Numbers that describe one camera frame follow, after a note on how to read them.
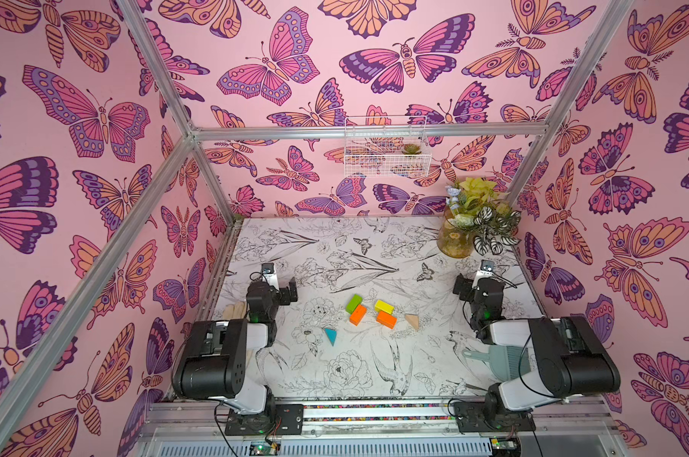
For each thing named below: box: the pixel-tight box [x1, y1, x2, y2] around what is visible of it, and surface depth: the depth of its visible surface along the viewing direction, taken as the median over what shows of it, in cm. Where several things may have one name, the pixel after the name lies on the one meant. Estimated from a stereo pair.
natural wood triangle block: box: [405, 314, 420, 331], surface depth 92 cm
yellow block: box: [374, 298, 395, 316], surface depth 95 cm
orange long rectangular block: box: [349, 304, 368, 327], surface depth 93 cm
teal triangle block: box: [324, 327, 338, 347], surface depth 92 cm
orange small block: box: [375, 310, 397, 330], surface depth 92 cm
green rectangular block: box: [345, 294, 363, 315], surface depth 96 cm
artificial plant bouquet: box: [445, 177, 522, 257], surface depth 92 cm
